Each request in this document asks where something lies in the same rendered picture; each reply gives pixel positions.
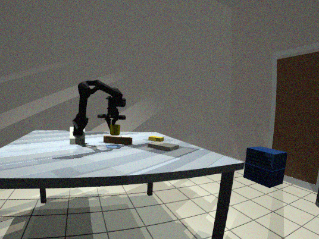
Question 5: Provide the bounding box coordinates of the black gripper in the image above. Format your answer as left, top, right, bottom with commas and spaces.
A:
98, 106, 126, 129

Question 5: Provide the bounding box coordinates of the yellow rectangular block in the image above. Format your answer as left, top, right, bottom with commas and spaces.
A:
148, 136, 164, 142

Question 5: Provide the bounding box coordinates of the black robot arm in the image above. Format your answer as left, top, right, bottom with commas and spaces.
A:
72, 80, 126, 136

